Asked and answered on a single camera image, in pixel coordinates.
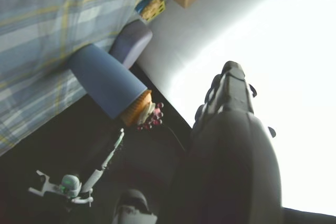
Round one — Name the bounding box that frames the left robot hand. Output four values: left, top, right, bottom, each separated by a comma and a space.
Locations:
112, 60, 284, 224

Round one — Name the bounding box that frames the chocolate berry tart toy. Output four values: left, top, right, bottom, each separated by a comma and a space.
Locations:
119, 89, 165, 132

